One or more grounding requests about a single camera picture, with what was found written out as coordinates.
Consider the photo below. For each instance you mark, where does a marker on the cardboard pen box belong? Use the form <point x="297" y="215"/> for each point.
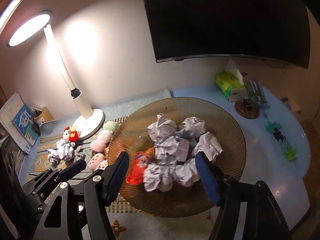
<point x="42" y="115"/>

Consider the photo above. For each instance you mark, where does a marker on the green toy figure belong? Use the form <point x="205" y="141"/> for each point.
<point x="289" y="152"/>
<point x="272" y="127"/>

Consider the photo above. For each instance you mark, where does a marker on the green toy figure near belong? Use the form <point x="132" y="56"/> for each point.
<point x="289" y="152"/>

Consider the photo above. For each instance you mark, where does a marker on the blue cover book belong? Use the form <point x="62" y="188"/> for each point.
<point x="25" y="124"/>

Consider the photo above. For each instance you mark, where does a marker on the white paper ball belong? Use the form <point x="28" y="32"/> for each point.
<point x="161" y="128"/>

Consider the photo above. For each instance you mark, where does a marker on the green tissue box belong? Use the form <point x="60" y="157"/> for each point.
<point x="230" y="82"/>

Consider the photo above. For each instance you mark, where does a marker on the red snack bag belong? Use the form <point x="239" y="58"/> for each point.
<point x="141" y="161"/>

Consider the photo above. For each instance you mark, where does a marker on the black toy figure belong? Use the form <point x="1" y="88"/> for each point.
<point x="278" y="135"/>

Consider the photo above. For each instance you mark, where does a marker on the crumpled paper in bowl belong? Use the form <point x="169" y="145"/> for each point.
<point x="192" y="127"/>

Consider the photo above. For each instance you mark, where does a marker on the green toy figure far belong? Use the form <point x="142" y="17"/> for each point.
<point x="272" y="127"/>

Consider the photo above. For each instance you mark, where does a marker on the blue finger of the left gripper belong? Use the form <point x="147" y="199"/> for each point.
<point x="71" y="171"/>

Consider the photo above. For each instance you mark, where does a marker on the black wall monitor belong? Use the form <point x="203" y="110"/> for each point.
<point x="277" y="30"/>

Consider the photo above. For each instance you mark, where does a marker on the upper dango plush skewer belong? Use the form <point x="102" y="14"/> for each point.
<point x="104" y="137"/>

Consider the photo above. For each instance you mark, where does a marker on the dango plush skewer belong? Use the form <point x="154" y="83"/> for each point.
<point x="104" y="137"/>
<point x="97" y="162"/>

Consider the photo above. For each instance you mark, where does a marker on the metal phone stand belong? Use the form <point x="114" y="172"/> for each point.
<point x="249" y="108"/>

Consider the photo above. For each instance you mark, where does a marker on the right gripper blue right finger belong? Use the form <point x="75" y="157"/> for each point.
<point x="207" y="178"/>

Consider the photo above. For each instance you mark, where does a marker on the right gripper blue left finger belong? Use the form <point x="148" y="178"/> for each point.
<point x="114" y="177"/>

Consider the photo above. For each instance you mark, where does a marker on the amber ribbed glass bowl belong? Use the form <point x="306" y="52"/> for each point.
<point x="171" y="185"/>

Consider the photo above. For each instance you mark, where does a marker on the lower dango plush skewer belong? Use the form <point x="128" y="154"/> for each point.
<point x="97" y="162"/>

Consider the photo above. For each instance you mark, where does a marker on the hello kitty plush toy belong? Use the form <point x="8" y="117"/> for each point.
<point x="71" y="135"/>

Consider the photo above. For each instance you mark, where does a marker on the large paper pile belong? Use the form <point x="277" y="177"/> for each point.
<point x="64" y="151"/>

